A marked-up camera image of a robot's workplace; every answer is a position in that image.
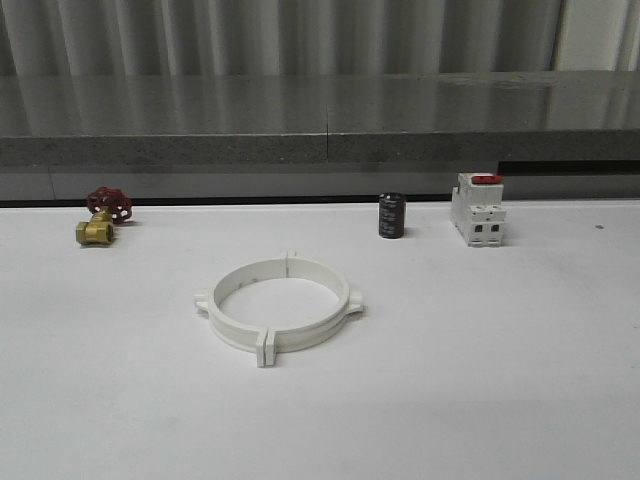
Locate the white half-ring clamp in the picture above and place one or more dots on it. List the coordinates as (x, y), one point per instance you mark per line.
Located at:
(279, 339)
(243, 336)

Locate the white circuit breaker red switch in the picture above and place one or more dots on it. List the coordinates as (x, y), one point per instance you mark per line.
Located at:
(476, 209)

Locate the brass valve red handwheel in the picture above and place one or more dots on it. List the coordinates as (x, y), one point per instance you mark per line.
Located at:
(109, 207)

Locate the black cylindrical capacitor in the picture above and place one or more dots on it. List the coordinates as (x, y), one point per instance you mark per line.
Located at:
(392, 211)

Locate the grey stone counter ledge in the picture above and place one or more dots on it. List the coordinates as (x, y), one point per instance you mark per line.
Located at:
(517, 123)

